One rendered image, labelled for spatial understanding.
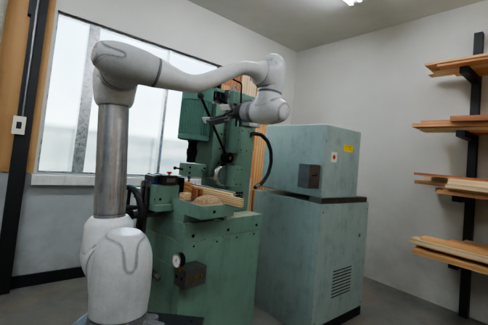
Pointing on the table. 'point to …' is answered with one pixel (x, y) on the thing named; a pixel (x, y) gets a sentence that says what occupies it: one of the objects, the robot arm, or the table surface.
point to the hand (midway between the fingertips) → (213, 113)
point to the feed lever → (218, 136)
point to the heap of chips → (207, 200)
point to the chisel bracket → (191, 169)
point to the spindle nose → (192, 151)
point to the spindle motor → (194, 117)
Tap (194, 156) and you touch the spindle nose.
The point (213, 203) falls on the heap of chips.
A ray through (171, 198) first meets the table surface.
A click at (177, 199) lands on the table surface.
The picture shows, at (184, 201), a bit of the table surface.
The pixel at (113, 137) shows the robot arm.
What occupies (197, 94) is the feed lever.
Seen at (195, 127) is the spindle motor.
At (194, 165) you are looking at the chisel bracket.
